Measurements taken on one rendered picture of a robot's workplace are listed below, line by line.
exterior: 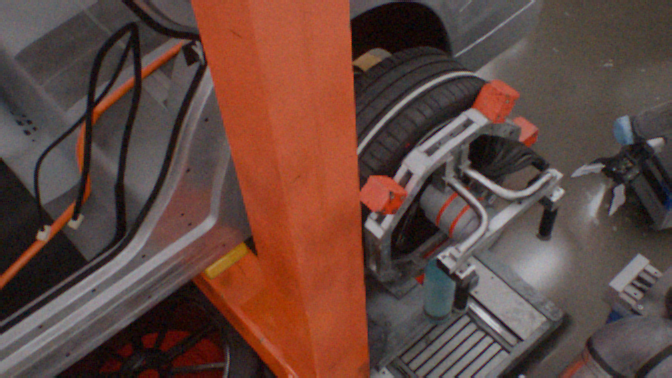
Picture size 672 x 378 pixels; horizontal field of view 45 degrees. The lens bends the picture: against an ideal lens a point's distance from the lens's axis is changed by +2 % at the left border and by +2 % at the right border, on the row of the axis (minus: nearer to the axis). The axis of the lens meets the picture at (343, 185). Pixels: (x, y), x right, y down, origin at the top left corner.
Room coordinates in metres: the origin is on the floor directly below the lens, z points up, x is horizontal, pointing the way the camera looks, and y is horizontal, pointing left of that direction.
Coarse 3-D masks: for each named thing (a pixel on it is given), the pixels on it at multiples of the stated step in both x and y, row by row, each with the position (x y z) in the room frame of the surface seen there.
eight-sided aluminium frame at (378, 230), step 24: (456, 120) 1.34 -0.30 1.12; (480, 120) 1.33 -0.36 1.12; (432, 144) 1.27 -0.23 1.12; (456, 144) 1.26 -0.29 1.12; (408, 168) 1.21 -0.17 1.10; (432, 168) 1.21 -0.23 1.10; (408, 192) 1.16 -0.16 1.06; (480, 192) 1.41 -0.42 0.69; (384, 240) 1.10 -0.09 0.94; (432, 240) 1.29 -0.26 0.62; (384, 264) 1.11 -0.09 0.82; (408, 264) 1.19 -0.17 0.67
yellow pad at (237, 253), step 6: (240, 246) 1.26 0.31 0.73; (228, 252) 1.24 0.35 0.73; (234, 252) 1.24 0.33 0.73; (240, 252) 1.25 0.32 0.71; (246, 252) 1.26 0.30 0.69; (222, 258) 1.22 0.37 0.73; (228, 258) 1.23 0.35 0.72; (234, 258) 1.24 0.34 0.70; (240, 258) 1.25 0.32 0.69; (216, 264) 1.20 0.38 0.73; (222, 264) 1.21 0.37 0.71; (228, 264) 1.22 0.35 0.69; (204, 270) 1.21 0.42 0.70; (210, 270) 1.19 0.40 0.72; (216, 270) 1.20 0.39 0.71; (222, 270) 1.21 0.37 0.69; (210, 276) 1.19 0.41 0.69; (216, 276) 1.19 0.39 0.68
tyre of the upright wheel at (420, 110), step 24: (408, 48) 1.58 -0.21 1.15; (432, 48) 1.62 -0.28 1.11; (384, 72) 1.47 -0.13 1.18; (408, 72) 1.47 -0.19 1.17; (432, 72) 1.47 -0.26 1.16; (456, 72) 1.49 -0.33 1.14; (360, 96) 1.41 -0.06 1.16; (384, 96) 1.39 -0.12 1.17; (432, 96) 1.38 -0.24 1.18; (456, 96) 1.38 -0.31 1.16; (360, 120) 1.34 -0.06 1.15; (408, 120) 1.31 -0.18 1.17; (432, 120) 1.32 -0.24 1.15; (360, 144) 1.28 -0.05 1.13; (384, 144) 1.26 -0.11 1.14; (408, 144) 1.27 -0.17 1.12; (360, 168) 1.23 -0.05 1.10; (384, 168) 1.22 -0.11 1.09
